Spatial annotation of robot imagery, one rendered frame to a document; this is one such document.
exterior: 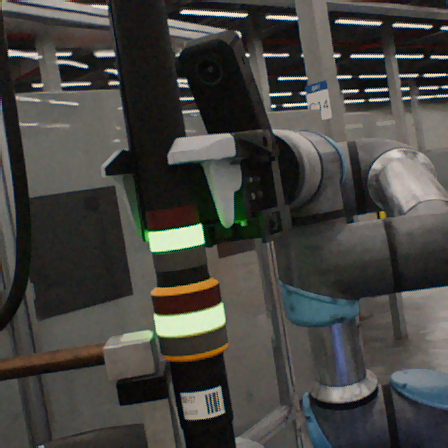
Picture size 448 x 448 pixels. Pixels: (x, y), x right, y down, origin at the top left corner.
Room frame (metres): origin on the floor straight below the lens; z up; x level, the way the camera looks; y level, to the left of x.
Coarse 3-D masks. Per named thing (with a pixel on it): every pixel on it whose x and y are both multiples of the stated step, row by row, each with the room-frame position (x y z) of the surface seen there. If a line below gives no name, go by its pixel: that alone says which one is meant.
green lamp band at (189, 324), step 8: (208, 312) 0.41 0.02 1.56; (216, 312) 0.41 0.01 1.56; (160, 320) 0.41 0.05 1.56; (168, 320) 0.41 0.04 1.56; (176, 320) 0.41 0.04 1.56; (184, 320) 0.41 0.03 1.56; (192, 320) 0.41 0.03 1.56; (200, 320) 0.41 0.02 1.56; (208, 320) 0.41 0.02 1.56; (216, 320) 0.41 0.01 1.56; (224, 320) 0.42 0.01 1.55; (160, 328) 0.42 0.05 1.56; (168, 328) 0.41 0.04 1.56; (176, 328) 0.41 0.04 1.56; (184, 328) 0.41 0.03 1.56; (192, 328) 0.41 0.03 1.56; (200, 328) 0.41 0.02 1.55; (208, 328) 0.41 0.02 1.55
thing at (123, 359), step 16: (112, 352) 0.41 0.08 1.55; (128, 352) 0.41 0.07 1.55; (144, 352) 0.41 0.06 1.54; (112, 368) 0.41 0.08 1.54; (128, 368) 0.41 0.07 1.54; (144, 368) 0.41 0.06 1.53; (160, 368) 0.43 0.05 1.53; (128, 384) 0.41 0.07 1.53; (144, 384) 0.41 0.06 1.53; (160, 384) 0.41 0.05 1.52; (128, 400) 0.41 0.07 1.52; (144, 400) 0.41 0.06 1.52; (160, 400) 0.41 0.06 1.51; (144, 416) 0.41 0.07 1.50; (160, 416) 0.41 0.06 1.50; (176, 416) 0.44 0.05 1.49; (160, 432) 0.41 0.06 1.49; (176, 432) 0.42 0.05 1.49
